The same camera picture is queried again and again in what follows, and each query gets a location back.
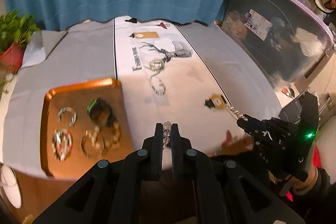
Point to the white fan base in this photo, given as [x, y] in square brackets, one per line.
[10, 186]

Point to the green black watch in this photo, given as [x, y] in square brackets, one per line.
[101, 113]

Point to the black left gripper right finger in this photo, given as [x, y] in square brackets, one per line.
[225, 192]

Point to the orange metal tray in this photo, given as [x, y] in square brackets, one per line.
[70, 142]

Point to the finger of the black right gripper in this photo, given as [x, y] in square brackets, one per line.
[250, 125]

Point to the grey table cloth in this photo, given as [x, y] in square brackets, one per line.
[87, 52]

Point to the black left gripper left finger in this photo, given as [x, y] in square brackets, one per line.
[109, 191]

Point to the red flower pot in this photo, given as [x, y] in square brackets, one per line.
[12, 59]

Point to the green potted plant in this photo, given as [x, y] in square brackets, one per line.
[15, 28]

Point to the white printed table runner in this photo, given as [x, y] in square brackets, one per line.
[164, 80]

